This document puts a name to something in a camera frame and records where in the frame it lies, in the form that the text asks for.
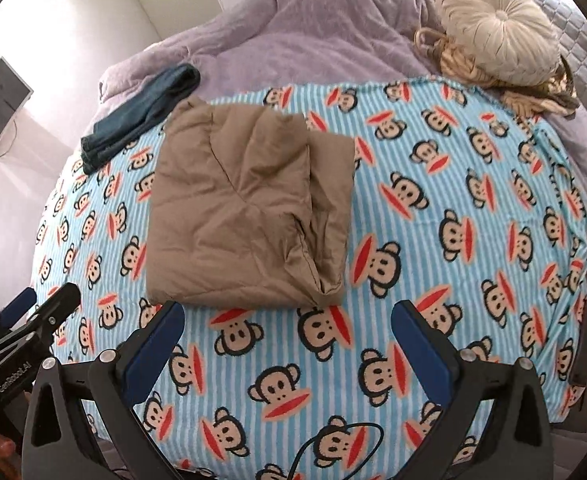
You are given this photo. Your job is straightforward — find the tan puffer jacket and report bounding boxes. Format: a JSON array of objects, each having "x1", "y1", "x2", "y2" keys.
[{"x1": 145, "y1": 98, "x2": 355, "y2": 309}]

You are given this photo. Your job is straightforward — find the folded dark blue jeans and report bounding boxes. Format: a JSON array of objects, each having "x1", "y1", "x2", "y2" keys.
[{"x1": 81, "y1": 63, "x2": 202, "y2": 174}]

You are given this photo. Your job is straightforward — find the grey quilted headboard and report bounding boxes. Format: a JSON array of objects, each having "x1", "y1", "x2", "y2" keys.
[{"x1": 478, "y1": 0, "x2": 587, "y2": 137}]

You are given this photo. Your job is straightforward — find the round cream pleated cushion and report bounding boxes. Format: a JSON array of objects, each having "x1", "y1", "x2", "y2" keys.
[{"x1": 435, "y1": 0, "x2": 560, "y2": 87}]

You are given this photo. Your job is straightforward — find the purple quilted duvet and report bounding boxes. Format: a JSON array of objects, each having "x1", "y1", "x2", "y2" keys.
[{"x1": 80, "y1": 0, "x2": 587, "y2": 306}]

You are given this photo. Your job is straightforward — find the black cable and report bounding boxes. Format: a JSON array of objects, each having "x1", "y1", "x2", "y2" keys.
[{"x1": 288, "y1": 421, "x2": 386, "y2": 480}]

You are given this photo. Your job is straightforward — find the beige knotted rope cushion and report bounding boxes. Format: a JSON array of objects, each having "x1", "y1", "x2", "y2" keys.
[{"x1": 414, "y1": 27, "x2": 581, "y2": 119}]

